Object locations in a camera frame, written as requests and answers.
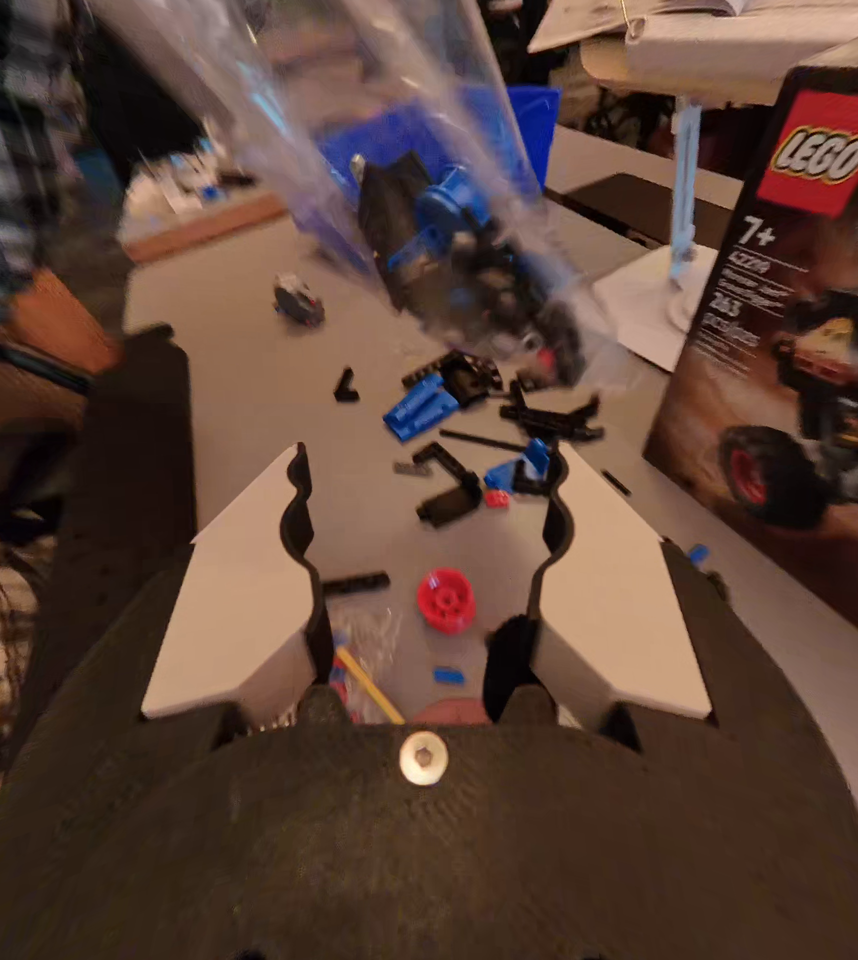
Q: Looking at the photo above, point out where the black bent beam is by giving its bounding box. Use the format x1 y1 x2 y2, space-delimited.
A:
511 450 559 496

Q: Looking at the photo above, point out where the brown wooden board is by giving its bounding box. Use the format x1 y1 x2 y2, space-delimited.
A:
123 191 289 265

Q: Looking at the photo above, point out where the small bag of red parts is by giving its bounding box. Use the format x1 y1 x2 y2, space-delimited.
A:
327 607 408 725

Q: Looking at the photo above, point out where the yellow axle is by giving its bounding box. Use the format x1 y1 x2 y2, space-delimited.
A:
335 646 406 725

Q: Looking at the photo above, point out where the dark perforated panel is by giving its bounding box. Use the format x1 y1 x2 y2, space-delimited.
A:
24 326 198 751

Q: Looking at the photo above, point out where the clear bag of large parts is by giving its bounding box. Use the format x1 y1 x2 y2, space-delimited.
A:
91 0 625 391

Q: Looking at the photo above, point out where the dark long axle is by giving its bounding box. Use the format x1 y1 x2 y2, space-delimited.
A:
440 429 528 454

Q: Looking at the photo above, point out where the black L-shaped beam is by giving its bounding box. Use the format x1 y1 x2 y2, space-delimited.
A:
412 442 483 489

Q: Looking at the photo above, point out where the red wheel hub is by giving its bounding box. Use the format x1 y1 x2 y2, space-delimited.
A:
416 567 477 635

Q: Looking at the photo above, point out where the blue plastic bin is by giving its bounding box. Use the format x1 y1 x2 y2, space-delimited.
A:
316 86 561 226

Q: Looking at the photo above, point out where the blue flat panel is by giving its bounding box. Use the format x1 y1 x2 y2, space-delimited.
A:
483 438 552 492

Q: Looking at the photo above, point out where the blue curved shell panel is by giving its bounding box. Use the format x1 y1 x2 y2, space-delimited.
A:
382 372 460 444

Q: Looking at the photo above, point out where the black beam chassis assembly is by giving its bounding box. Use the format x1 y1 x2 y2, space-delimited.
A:
401 348 604 445

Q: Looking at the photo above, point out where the grey desk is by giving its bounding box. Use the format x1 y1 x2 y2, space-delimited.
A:
121 127 858 939

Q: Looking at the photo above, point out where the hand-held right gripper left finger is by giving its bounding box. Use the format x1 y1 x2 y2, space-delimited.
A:
140 442 334 726

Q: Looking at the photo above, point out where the printed toy set box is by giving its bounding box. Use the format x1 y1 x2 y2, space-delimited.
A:
642 18 858 669

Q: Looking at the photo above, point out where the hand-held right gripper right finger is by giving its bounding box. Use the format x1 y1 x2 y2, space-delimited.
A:
528 442 714 732

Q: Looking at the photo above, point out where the white stand base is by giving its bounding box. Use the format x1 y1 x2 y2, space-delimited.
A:
594 243 723 374

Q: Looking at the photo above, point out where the long black beam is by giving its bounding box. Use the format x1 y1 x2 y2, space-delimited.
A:
322 572 391 597

